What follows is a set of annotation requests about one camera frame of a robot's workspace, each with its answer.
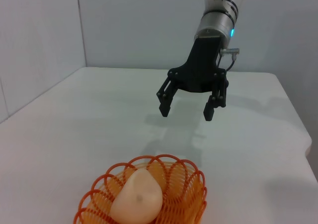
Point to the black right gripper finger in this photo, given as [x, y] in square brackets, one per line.
[208, 112]
[165, 107]

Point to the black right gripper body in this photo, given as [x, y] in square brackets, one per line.
[201, 70]

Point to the orange woven plastic basket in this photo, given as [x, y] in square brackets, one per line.
[183, 204]

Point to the pale round bread bun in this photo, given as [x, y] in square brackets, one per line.
[139, 199]

